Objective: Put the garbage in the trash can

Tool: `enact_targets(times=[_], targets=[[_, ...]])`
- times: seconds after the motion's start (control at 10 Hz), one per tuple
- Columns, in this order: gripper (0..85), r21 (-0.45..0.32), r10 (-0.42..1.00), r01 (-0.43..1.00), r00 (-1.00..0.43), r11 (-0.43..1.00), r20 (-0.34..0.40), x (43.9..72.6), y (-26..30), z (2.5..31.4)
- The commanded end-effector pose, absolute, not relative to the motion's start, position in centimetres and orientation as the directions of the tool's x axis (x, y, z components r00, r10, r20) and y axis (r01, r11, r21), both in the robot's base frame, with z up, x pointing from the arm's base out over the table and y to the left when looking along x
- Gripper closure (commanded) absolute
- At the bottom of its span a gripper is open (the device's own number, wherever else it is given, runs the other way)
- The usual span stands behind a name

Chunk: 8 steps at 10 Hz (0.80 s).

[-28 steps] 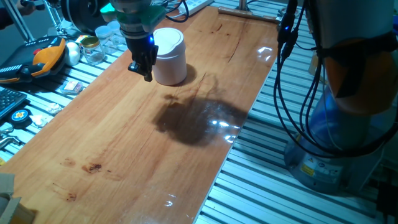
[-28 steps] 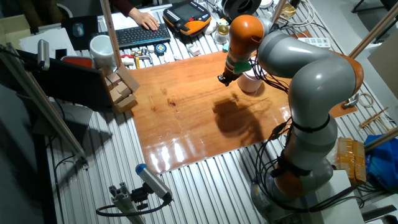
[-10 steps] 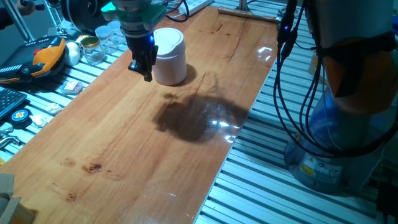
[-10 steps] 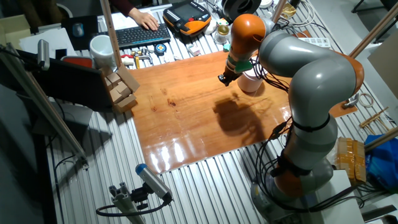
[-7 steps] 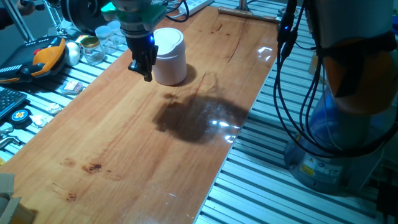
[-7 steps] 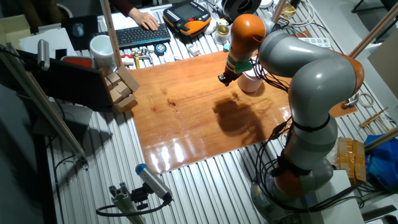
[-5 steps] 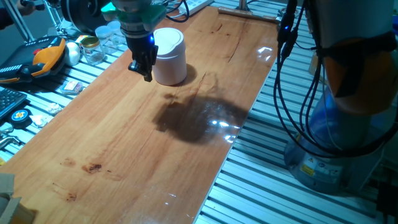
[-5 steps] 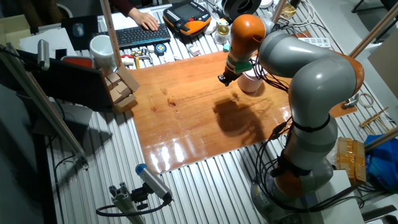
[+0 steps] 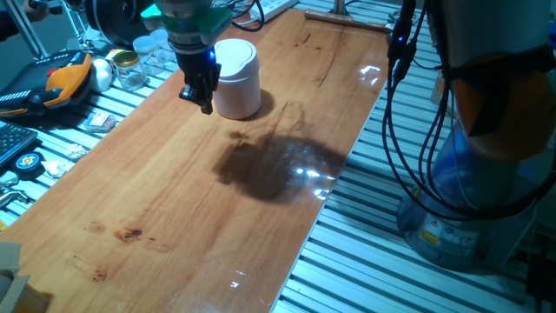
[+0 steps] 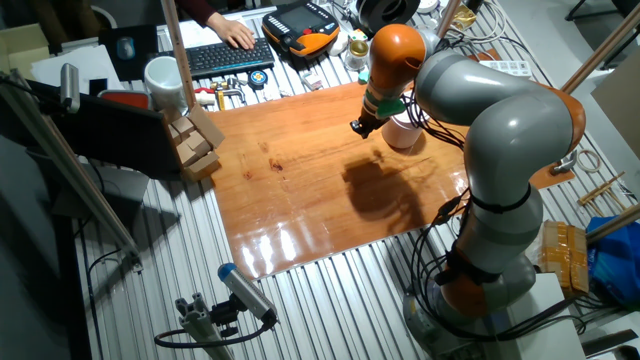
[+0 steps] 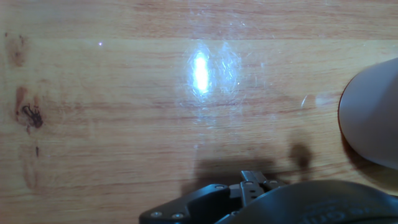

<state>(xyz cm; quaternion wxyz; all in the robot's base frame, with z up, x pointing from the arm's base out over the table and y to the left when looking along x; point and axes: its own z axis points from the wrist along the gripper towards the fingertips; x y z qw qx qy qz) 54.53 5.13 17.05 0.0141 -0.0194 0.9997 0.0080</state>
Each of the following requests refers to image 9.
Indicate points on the crumpled white paper ball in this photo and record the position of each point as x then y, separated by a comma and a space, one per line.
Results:
76, 151
56, 168

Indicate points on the black keyboard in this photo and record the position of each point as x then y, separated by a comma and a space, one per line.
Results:
13, 141

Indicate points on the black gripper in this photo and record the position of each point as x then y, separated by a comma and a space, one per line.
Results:
200, 65

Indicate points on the dark red sleeved forearm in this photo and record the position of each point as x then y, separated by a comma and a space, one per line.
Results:
8, 26

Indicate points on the orange black teach pendant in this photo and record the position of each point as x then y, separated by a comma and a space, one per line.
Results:
61, 82

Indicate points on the white power strip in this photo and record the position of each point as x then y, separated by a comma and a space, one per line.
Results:
273, 8

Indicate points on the white round trash can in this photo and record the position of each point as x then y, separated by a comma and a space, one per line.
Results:
239, 87

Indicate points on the glass jar white lid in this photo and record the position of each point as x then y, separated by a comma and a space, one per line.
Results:
163, 48
144, 48

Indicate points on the metal pipe valve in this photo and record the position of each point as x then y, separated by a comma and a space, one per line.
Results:
11, 193

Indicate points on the grey metal frame bar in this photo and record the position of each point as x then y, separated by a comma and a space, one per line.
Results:
26, 28

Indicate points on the frame pole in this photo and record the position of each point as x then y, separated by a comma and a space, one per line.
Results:
342, 6

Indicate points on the bare person hand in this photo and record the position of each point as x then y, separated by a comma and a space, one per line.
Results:
37, 12

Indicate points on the small plastic packet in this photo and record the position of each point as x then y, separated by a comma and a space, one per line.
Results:
101, 121

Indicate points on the cardboard block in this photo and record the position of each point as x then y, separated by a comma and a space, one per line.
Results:
21, 297
8, 258

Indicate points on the glossy wooden board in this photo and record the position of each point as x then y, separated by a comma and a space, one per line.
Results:
195, 195

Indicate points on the black filament spool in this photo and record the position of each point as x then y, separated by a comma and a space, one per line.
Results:
117, 21

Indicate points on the white egg-shaped object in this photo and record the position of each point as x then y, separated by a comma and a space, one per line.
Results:
102, 74

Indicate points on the glass jar gold lid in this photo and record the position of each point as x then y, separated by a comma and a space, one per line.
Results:
129, 71

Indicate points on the black round tape measure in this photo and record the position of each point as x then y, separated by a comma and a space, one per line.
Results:
28, 163

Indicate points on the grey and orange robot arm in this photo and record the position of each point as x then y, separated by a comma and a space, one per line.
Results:
486, 108

